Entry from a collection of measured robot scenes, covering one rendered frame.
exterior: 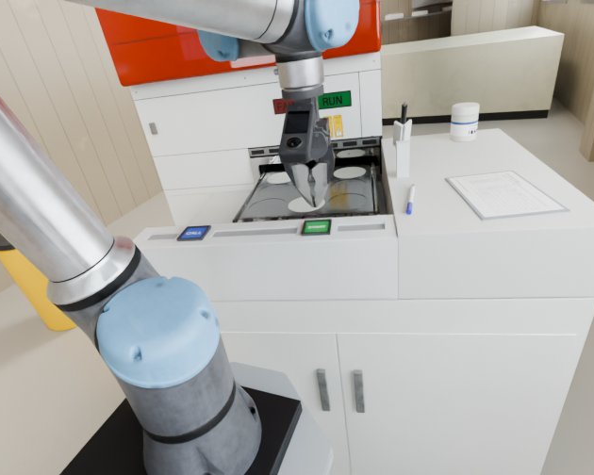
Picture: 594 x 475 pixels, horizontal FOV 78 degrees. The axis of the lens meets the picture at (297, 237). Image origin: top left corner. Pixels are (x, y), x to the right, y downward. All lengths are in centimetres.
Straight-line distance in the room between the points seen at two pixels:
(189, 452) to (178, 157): 110
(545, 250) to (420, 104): 469
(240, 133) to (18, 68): 236
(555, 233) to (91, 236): 69
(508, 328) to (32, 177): 80
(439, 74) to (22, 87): 430
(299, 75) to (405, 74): 472
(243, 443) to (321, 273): 35
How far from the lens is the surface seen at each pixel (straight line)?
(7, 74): 339
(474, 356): 89
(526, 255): 75
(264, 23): 42
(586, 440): 169
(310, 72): 63
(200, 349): 40
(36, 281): 235
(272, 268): 74
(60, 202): 46
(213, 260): 76
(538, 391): 100
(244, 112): 129
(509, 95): 537
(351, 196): 101
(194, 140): 137
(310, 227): 73
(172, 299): 42
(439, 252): 71
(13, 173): 45
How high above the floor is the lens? 130
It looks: 29 degrees down
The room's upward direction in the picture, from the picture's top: 9 degrees counter-clockwise
